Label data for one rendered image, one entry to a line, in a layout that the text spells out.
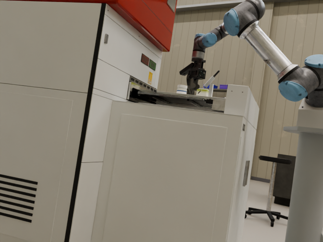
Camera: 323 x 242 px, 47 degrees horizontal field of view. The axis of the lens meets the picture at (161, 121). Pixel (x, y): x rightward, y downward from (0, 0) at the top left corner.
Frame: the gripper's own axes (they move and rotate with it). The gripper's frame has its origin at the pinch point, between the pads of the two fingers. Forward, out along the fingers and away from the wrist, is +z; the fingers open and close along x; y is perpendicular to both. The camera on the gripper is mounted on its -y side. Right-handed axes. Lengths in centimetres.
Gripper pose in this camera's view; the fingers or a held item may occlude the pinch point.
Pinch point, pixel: (190, 91)
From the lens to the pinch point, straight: 226.9
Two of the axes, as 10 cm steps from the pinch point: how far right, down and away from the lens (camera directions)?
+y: 6.7, 0.7, -7.4
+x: 7.3, 1.4, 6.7
